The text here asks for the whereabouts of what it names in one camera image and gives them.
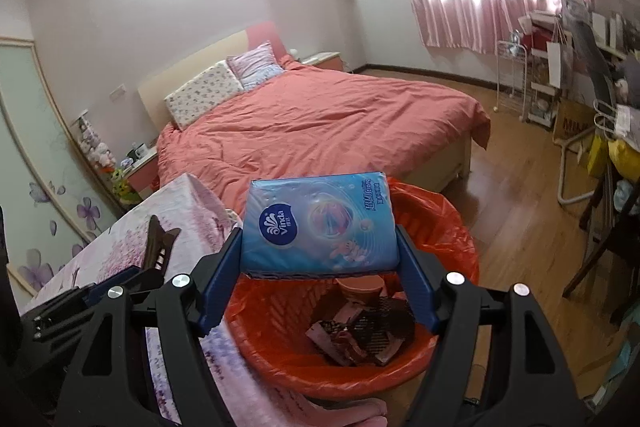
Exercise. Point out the red box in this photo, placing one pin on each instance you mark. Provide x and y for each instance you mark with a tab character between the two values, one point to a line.
536	41

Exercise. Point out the white paper bag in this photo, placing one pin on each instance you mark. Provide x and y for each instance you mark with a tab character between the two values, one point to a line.
560	62

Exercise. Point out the cream bed frame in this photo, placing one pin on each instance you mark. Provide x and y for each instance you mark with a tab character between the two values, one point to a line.
457	159

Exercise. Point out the white metal tube frame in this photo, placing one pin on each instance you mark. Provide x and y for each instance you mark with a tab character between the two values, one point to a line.
567	177

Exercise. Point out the bed with coral duvet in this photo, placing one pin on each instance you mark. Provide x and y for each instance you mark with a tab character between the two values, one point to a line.
320	132

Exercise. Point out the grey chair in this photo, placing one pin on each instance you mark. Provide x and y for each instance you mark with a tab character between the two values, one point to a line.
597	62

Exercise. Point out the cream headboard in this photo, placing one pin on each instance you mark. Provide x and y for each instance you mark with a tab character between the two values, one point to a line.
200	62

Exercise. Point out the striped pink pillow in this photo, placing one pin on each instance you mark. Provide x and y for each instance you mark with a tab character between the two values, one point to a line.
252	64

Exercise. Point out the wooden nightstand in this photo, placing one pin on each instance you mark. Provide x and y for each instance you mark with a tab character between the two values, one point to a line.
322	59

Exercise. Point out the brown round container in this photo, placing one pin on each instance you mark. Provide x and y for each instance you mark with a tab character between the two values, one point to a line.
359	289

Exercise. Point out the yellow bag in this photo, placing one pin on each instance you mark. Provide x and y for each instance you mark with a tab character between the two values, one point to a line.
624	159

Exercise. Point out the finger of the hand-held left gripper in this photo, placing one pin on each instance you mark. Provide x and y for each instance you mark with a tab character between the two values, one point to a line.
120	279

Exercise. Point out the white pink nightstand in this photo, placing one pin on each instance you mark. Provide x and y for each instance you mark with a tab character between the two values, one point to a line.
142	174

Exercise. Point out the floral white pillow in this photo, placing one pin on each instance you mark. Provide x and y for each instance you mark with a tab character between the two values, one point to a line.
202	94

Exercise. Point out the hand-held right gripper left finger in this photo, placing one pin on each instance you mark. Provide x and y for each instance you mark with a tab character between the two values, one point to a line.
220	287

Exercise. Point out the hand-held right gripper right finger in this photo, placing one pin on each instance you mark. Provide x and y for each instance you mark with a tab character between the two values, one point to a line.
419	287

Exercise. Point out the cardboard box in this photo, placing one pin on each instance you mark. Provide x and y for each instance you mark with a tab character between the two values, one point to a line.
572	122

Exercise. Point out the plush toy wall hanging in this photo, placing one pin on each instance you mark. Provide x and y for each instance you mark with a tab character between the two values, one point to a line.
100	152

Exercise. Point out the flower print wardrobe door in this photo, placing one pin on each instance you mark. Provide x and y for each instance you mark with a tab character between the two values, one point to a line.
40	167

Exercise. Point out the white wall switch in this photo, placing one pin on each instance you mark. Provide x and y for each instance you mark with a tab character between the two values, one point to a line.
118	93

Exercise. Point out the dark wooden chair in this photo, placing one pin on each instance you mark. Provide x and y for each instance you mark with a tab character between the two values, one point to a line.
600	232

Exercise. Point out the mugs on nightstand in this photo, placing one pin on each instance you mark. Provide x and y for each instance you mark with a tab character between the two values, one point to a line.
139	152

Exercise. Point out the blue tissue pack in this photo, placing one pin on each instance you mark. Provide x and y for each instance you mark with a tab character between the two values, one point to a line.
320	227

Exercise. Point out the pink paper packet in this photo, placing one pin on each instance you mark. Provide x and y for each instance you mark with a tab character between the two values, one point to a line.
325	347

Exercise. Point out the dark daisy print cloth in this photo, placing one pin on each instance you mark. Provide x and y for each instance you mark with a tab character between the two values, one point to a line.
334	331

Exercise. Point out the red plastic basket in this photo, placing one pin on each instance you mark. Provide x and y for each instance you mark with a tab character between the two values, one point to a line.
450	257

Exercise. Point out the brown hair claw clip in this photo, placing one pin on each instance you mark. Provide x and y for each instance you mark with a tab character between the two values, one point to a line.
161	242

